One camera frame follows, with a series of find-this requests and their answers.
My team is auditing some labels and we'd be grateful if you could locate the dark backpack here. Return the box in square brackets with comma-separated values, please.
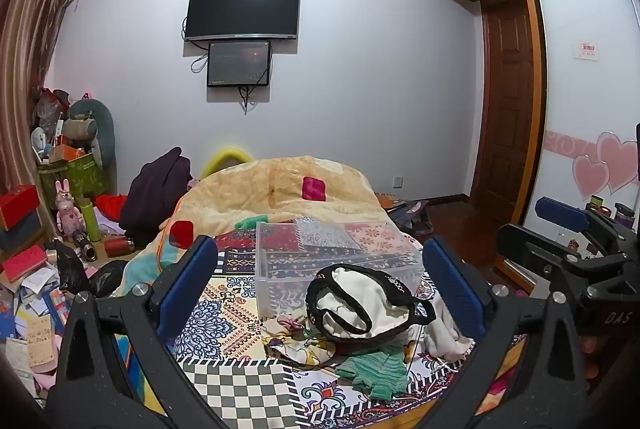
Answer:
[384, 198, 434, 238]

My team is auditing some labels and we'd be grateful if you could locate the dark purple jacket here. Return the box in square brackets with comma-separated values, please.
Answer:
[118, 147, 194, 251]

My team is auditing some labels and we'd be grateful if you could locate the yellow foam ring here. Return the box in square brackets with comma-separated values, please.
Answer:
[199, 147, 256, 180]

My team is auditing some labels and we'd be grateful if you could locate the red cloth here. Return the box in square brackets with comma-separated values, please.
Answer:
[94, 193, 129, 223]

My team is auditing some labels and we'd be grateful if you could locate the pink rabbit toy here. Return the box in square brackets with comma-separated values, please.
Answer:
[53, 178, 84, 238]

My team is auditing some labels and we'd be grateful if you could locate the flat red box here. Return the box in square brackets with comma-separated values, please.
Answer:
[2, 244, 49, 283]

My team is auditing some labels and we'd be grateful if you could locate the red thermos flask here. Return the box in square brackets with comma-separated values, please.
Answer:
[103, 236, 136, 258]

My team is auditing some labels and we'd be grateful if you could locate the white underwear with black trim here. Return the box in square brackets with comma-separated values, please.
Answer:
[305, 263, 437, 344]

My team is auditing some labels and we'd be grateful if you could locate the pile of papers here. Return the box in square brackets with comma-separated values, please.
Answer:
[0, 259, 72, 402]

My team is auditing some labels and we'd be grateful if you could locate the clear plastic storage box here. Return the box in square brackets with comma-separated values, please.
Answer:
[255, 221, 426, 321]

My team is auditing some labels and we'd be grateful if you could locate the yellow patterned quilt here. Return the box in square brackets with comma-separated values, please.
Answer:
[114, 155, 417, 297]

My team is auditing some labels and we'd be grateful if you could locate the grey blue box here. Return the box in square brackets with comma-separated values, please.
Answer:
[0, 211, 44, 256]

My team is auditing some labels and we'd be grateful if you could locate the white cloth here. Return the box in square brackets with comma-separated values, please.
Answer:
[424, 293, 476, 363]

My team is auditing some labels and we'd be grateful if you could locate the brown striped curtain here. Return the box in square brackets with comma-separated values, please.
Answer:
[0, 0, 92, 215]

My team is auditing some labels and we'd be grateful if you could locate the colourful patchwork bedsheet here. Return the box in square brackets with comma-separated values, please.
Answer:
[114, 218, 528, 429]

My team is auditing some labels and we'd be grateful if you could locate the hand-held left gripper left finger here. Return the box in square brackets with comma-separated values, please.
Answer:
[45, 235, 236, 429]

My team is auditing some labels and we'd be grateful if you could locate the black wall television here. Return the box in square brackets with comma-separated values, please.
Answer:
[183, 0, 301, 42]

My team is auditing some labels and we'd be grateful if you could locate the dark lidded bottle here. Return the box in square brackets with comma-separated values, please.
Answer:
[614, 202, 637, 232]

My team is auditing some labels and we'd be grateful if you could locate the black flask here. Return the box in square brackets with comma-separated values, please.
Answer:
[72, 229, 99, 263]

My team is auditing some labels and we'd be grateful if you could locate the white heart-print wardrobe door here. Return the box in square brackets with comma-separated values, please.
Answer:
[516, 0, 640, 260]

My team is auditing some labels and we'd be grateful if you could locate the floral print cloth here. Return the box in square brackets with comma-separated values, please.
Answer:
[259, 313, 342, 367]

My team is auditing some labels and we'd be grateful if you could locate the green bottle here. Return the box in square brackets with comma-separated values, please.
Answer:
[79, 197, 103, 241]

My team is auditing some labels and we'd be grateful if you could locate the black plastic bag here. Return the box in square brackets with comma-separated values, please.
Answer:
[54, 241, 129, 301]

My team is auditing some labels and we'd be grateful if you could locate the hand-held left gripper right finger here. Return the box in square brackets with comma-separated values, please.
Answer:
[422, 236, 590, 429]

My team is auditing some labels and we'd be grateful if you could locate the red white door sticker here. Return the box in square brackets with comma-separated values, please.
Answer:
[573, 39, 601, 60]

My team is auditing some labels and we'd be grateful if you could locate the green storage box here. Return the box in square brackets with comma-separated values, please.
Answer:
[38, 151, 109, 210]

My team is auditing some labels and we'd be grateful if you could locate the grey plush pillow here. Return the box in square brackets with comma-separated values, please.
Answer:
[66, 97, 117, 170]

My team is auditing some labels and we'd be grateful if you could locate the green knitted cloth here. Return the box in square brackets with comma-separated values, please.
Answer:
[333, 343, 410, 402]

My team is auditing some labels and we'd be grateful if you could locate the brown wooden door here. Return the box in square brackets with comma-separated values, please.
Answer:
[479, 0, 537, 206]

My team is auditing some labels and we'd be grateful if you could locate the small black wall monitor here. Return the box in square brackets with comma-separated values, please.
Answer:
[206, 40, 273, 88]

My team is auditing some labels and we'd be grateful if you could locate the black monitor cable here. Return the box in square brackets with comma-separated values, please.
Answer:
[238, 84, 257, 115]

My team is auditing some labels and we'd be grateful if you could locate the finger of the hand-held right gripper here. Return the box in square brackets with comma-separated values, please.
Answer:
[495, 223, 601, 305]
[534, 196, 632, 260]

